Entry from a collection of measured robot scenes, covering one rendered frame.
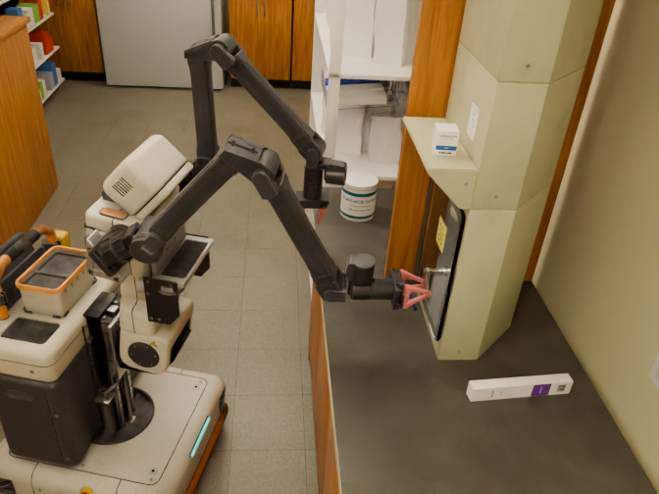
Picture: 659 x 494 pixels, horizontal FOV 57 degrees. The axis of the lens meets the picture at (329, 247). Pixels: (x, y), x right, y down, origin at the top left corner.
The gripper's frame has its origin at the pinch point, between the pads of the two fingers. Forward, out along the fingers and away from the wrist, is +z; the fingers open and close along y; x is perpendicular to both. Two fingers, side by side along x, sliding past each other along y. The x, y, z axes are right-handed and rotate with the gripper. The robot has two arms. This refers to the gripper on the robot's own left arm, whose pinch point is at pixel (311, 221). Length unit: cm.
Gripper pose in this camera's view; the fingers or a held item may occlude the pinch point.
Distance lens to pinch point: 193.5
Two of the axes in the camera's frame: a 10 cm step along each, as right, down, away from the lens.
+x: -0.7, -5.4, 8.4
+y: 10.0, 0.1, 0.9
